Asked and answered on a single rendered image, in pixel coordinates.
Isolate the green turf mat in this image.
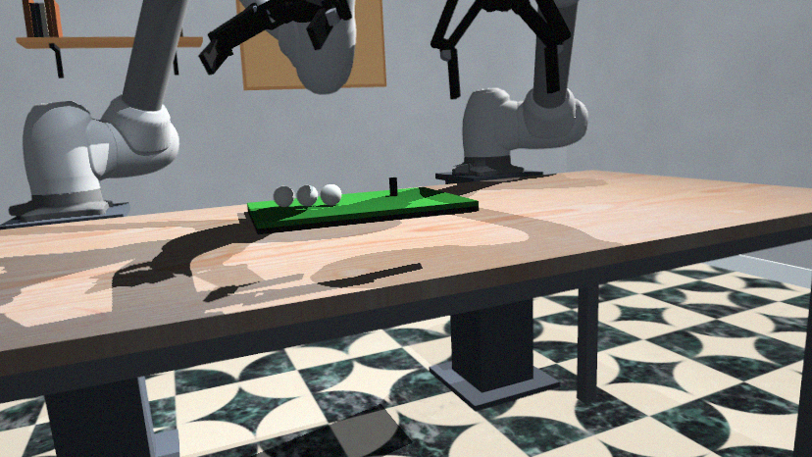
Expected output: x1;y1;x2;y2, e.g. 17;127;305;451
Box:
247;178;479;234

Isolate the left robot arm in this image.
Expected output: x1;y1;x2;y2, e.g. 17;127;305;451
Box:
452;0;588;177

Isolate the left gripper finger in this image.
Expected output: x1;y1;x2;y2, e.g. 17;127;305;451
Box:
512;0;571;93
431;0;487;99

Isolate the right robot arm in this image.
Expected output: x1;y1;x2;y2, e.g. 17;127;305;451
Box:
9;0;356;222

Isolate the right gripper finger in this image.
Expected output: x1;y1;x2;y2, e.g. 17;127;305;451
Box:
302;0;352;50
198;0;293;75

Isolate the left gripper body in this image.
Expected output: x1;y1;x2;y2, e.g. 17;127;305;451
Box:
482;0;518;12

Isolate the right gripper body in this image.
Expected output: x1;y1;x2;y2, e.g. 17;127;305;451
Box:
267;0;311;23

